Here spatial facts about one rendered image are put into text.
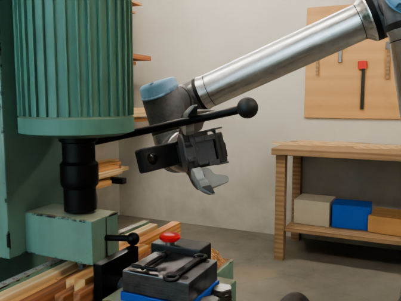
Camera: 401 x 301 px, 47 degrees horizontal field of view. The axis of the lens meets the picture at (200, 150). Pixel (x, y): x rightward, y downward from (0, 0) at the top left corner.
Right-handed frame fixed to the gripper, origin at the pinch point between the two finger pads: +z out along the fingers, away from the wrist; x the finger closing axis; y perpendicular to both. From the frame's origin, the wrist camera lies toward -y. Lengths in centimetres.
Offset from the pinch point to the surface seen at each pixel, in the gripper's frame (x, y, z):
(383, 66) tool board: -32, 216, -236
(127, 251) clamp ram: 12.2, -15.4, 6.6
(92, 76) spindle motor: -13.3, -15.4, 9.0
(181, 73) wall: -69, 83, -348
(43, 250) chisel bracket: 10.7, -27.9, -3.1
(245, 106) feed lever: -5.5, 7.2, 5.9
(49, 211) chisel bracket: 4.8, -25.9, -3.9
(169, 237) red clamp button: 10.9, -9.5, 10.7
